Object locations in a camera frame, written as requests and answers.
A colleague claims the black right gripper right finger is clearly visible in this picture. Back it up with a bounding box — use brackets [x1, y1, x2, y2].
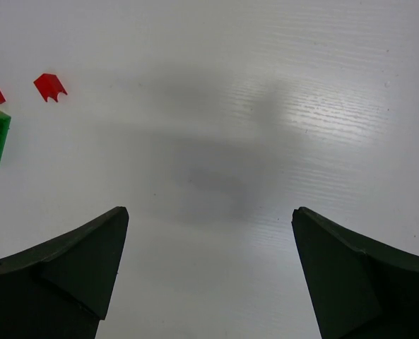
[292, 207, 419, 338]

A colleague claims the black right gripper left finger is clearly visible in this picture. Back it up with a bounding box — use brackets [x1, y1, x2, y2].
[0, 207, 129, 338]

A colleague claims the small red arch lego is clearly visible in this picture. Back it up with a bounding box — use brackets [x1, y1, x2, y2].
[33, 73, 68, 102]

